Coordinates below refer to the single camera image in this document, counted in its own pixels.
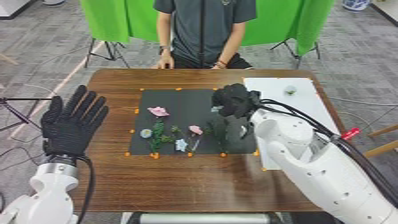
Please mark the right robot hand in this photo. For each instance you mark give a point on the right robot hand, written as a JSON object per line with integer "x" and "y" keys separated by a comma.
{"x": 234, "y": 98}

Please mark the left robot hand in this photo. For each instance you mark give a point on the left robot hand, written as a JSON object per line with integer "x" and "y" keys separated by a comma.
{"x": 71, "y": 126}

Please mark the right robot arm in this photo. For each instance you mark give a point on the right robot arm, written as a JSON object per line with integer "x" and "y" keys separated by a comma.
{"x": 307, "y": 160}

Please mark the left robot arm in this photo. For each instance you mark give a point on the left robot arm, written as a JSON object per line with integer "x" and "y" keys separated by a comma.
{"x": 46, "y": 196}

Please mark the dark mat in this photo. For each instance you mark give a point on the dark mat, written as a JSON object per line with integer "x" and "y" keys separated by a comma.
{"x": 177, "y": 100}

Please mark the person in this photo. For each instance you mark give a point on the person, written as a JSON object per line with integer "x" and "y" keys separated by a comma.
{"x": 183, "y": 30}

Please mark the pale green flower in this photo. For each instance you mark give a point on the pale green flower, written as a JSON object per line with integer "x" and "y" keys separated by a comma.
{"x": 289, "y": 89}

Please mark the black tripod stand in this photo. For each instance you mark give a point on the black tripod stand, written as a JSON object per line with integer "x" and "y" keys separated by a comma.
{"x": 17, "y": 113}

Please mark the dark green sprig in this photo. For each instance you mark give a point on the dark green sprig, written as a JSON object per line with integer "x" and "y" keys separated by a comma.
{"x": 218, "y": 133}

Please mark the small pink flower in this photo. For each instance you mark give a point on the small pink flower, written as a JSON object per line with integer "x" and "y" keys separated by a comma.
{"x": 195, "y": 130}

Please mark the white sheet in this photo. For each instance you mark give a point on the white sheet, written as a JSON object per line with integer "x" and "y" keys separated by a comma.
{"x": 302, "y": 108}

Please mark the pale blue round flower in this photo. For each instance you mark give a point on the pale blue round flower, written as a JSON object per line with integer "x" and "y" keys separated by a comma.
{"x": 145, "y": 133}

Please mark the small green sprig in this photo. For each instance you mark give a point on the small green sprig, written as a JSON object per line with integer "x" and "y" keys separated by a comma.
{"x": 175, "y": 129}

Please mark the large pink flower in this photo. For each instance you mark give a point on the large pink flower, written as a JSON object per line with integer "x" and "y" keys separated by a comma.
{"x": 158, "y": 111}

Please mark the tall green sprig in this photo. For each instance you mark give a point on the tall green sprig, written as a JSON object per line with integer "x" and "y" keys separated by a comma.
{"x": 156, "y": 133}

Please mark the white flower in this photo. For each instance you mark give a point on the white flower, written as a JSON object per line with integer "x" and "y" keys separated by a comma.
{"x": 179, "y": 145}

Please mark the black backdrop stand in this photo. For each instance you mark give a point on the black backdrop stand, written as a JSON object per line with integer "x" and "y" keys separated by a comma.
{"x": 108, "y": 50}
{"x": 298, "y": 53}

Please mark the blue white vase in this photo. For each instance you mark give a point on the blue white vase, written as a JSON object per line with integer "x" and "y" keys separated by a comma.
{"x": 355, "y": 4}

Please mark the pale grey bar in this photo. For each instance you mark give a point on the pale grey bar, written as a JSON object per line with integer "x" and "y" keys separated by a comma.
{"x": 204, "y": 218}

